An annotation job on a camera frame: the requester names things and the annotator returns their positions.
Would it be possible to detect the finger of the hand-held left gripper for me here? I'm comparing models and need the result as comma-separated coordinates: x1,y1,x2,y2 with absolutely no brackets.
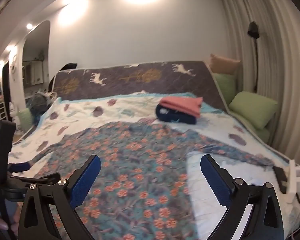
7,162,32,174
20,172,61,188

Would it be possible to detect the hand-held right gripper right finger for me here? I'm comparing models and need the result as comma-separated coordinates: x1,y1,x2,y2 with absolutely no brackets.
200,154,285,240

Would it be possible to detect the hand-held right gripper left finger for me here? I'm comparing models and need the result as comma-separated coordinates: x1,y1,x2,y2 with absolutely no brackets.
17,154,102,240

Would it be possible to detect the teal floral garment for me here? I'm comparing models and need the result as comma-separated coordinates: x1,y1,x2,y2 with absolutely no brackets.
9,121,275,240

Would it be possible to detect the person's left hand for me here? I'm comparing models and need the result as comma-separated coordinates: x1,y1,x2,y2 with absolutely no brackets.
0,211,18,234

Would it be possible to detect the white figurine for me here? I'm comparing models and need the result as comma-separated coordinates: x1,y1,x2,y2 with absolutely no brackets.
8,102,18,131

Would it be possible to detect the green cushion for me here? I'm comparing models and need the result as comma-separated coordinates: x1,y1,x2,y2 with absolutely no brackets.
17,108,35,131

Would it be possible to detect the grey-blue cloth pile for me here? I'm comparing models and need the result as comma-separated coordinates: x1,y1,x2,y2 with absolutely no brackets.
27,91,58,122

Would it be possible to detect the white shell-print blanket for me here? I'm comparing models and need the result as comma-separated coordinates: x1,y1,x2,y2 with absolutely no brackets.
7,91,300,240

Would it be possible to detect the navy folded cloth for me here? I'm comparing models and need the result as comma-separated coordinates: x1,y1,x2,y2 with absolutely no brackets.
155,104,198,125

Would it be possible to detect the white power strip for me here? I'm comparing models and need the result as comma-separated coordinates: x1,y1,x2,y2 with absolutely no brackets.
286,160,300,196

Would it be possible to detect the large green pillow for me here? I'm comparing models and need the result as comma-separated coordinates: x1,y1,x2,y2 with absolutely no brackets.
229,91,278,130

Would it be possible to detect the pink folded cloth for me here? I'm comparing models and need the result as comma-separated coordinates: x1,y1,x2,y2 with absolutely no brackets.
159,96,203,118

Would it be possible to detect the small green pillow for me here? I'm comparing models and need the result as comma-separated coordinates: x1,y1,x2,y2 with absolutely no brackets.
212,73,238,101

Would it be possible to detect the dark cloth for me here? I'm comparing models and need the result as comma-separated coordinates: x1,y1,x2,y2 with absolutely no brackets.
49,63,78,93

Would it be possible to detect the dark patterned pillow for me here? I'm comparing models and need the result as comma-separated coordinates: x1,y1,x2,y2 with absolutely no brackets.
52,60,290,160

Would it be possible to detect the peach pillow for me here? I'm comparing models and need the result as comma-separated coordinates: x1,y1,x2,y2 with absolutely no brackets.
210,54,241,75

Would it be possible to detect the beige pleated curtain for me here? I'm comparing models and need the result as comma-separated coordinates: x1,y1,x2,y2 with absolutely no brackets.
216,0,300,180

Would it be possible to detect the black floor lamp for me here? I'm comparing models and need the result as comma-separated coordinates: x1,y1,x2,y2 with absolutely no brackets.
247,21,262,93

